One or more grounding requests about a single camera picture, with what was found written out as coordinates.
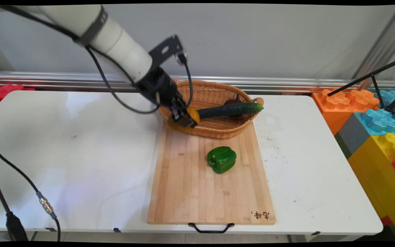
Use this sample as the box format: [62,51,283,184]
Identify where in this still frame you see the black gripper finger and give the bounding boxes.
[172,103,199,128]

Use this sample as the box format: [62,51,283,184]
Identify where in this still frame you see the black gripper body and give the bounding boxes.
[135,66,187,111]

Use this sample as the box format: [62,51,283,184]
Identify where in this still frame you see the orange yellow round fruit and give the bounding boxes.
[167,107,201,132]

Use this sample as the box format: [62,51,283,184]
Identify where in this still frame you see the woven wicker basket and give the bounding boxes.
[158,80,265,139]

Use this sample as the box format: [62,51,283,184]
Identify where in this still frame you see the dark green cucumber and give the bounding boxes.
[196,103,264,119]

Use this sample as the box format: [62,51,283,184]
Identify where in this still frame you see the dark purple vegetable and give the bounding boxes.
[224,98,243,119]

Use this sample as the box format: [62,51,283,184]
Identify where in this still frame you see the green bell pepper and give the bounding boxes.
[207,146,237,174]

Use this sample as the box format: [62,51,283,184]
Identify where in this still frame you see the wooden cutting board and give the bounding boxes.
[147,121,277,234]

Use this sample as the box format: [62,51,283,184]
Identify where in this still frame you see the orange giant building block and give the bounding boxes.
[312,89,380,136]

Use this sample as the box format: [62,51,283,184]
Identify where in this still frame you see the red building blocks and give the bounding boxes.
[0,83,35,105]

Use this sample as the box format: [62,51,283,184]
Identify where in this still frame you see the grey giant building block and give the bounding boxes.
[334,113,371,160]

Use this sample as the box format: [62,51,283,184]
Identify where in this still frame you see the black tripod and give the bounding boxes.
[327,56,395,115]

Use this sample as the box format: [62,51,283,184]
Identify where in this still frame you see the blue giant building block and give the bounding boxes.
[355,90,395,137]

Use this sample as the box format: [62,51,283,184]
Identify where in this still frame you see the yellow giant building block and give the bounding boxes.
[347,132,395,242]

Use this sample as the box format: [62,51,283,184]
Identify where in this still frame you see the aluminium diagonal strut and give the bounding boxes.
[351,5,395,90]

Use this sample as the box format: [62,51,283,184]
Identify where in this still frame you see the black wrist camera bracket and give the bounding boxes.
[148,34,188,67]

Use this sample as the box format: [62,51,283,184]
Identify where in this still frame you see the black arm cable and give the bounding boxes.
[0,5,194,114]

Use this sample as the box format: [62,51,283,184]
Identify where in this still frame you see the black strap on arm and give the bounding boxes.
[73,5,109,47]

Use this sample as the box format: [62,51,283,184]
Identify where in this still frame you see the aluminium rail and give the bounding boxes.
[0,71,395,94]

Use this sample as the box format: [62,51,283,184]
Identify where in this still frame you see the cable with metal connector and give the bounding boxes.
[0,145,61,242]

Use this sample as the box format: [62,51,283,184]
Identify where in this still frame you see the thick black plug cable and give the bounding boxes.
[0,158,29,242]

